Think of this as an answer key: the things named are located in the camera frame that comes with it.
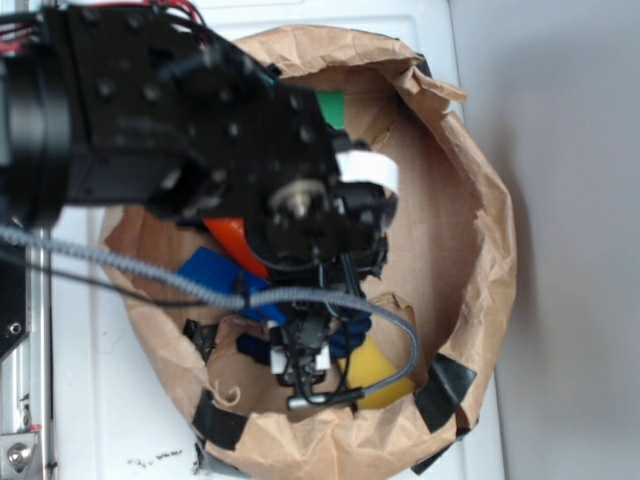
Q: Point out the orange toy carrot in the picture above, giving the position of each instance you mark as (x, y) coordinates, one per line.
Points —
(229, 232)

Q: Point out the silver metal rail frame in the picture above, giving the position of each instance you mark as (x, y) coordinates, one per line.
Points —
(28, 448)

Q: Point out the white plastic tray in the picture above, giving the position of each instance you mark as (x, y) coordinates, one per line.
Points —
(113, 419)

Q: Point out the yellow sponge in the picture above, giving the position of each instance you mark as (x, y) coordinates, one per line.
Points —
(369, 365)

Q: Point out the blue sponge pad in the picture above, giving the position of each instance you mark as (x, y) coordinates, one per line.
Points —
(215, 272)

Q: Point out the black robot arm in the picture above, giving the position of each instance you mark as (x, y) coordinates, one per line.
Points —
(142, 104)

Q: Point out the brown paper bag bin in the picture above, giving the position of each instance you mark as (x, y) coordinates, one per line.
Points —
(451, 274)

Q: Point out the green wooden block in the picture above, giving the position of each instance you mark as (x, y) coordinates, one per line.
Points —
(332, 105)

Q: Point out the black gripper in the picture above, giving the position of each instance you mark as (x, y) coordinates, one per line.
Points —
(318, 332)

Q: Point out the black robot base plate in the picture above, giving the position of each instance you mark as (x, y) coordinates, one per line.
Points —
(14, 298)

